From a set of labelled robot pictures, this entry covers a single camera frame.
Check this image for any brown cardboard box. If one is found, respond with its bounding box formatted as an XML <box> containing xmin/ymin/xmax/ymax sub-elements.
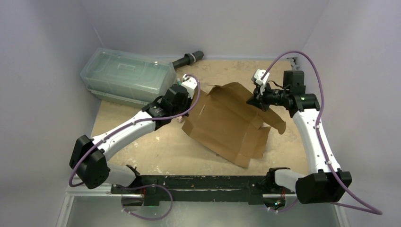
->
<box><xmin>182</xmin><ymin>82</ymin><xmax>286</xmax><ymax>168</ymax></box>

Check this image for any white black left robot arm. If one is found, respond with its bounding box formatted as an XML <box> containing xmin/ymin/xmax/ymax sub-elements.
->
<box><xmin>69</xmin><ymin>79</ymin><xmax>200</xmax><ymax>193</ymax></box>

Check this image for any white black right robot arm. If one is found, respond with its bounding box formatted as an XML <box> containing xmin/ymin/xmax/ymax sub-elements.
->
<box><xmin>247</xmin><ymin>69</ymin><xmax>352</xmax><ymax>204</ymax></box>

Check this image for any clear plastic storage box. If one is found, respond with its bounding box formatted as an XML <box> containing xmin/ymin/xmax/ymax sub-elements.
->
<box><xmin>80</xmin><ymin>48</ymin><xmax>177</xmax><ymax>106</ymax></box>

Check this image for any dark grey corrugated pipe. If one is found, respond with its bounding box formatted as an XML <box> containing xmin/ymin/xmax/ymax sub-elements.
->
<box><xmin>172</xmin><ymin>51</ymin><xmax>204</xmax><ymax>70</ymax></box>

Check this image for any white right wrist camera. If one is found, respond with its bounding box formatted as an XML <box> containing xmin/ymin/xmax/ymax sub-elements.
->
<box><xmin>251</xmin><ymin>69</ymin><xmax>270</xmax><ymax>94</ymax></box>

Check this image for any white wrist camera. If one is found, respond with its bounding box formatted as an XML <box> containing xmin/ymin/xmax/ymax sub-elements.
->
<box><xmin>251</xmin><ymin>69</ymin><xmax>270</xmax><ymax>94</ymax></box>
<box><xmin>181</xmin><ymin>74</ymin><xmax>199</xmax><ymax>97</ymax></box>

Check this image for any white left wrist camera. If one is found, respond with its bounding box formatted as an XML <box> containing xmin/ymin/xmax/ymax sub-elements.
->
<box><xmin>181</xmin><ymin>74</ymin><xmax>199</xmax><ymax>97</ymax></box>

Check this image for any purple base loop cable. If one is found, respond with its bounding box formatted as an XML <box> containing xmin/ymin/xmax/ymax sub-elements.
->
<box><xmin>120</xmin><ymin>183</ymin><xmax>174</xmax><ymax>221</ymax></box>

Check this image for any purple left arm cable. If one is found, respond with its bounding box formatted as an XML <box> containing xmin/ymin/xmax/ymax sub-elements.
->
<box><xmin>68</xmin><ymin>74</ymin><xmax>201</xmax><ymax>188</ymax></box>

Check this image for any aluminium frame rail right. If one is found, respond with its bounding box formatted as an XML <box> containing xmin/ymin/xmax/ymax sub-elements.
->
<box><xmin>287</xmin><ymin>57</ymin><xmax>350</xmax><ymax>227</ymax></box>

